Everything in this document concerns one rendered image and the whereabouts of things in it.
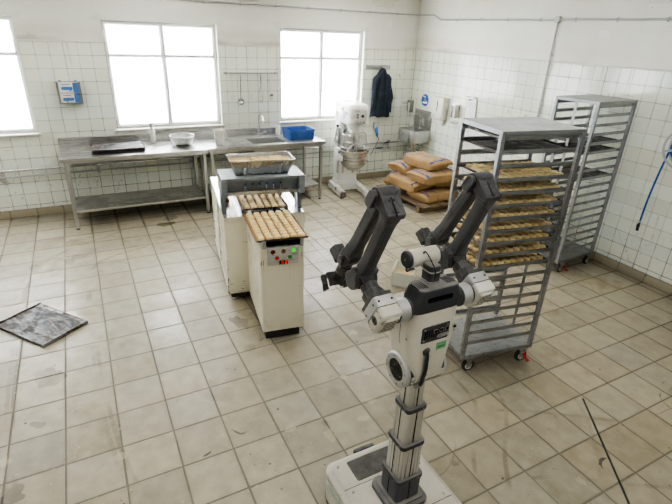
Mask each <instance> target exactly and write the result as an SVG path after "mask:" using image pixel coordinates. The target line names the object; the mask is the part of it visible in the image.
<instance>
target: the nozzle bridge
mask: <svg viewBox="0 0 672 504"><path fill-rule="evenodd" d="M217 178H218V187H219V193H220V207H221V212H222V214H225V213H227V210H226V198H228V196H239V195H255V194H270V193H285V192H294V204H295V205H296V207H297V208H302V193H303V192H305V175H304V174H303V173H302V172H301V171H300V170H299V168H298V167H297V166H291V168H290V170H289V172H288V173H280V174H261V175H242V176H235V174H234V172H233V170H232V169H217ZM268 179H269V182H268ZM275 179H276V183H275ZM282 179H283V182H282ZM253 180H254V191H251V185H252V184H251V183H253ZM246 181H247V187H246V188H247V191H244V183H246ZM280 181H281V183H282V189H279V184H280ZM266 182H267V184H268V190H266V188H265V184H266ZM273 182H274V184H275V190H273V187H272V185H273ZM259 183H261V190H260V191H259V190H258V185H259Z"/></svg>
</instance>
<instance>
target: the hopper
mask: <svg viewBox="0 0 672 504"><path fill-rule="evenodd" d="M270 155H271V156H276V155H281V157H287V158H288V159H282V160H259V161H236V162H230V160H243V159H247V158H248V159H250V158H251V157H256V158H257V159H261V158H270V157H268V156H270ZM226 156H227V158H228V160H229V163H230V165H231V167H232V170H233V172H234V174H235V176H242V175H261V174H280V173H288V172H289V170H290V168H291V166H292V164H293V162H294V160H295V158H294V157H293V156H292V155H291V154H290V153H289V152H288V151H285V152H259V153H232V154H226Z"/></svg>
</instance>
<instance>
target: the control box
mask: <svg viewBox="0 0 672 504"><path fill-rule="evenodd" d="M293 248H295V249H296V251H295V252H292V249H293ZM283 249H285V250H286V252H285V253H282V252H281V251H282V250H283ZM272 250H274V251H275V254H271V251H272ZM289 255H292V258H291V259H289V258H288V256H289ZM276 256H278V257H279V260H276V259H275V257H276ZM285 260H287V264H290V263H298V262H299V246H298V245H289V246H279V247H269V248H267V265H268V266H272V265H281V264H280V263H281V262H282V264H285ZM280 261H281V262H280Z"/></svg>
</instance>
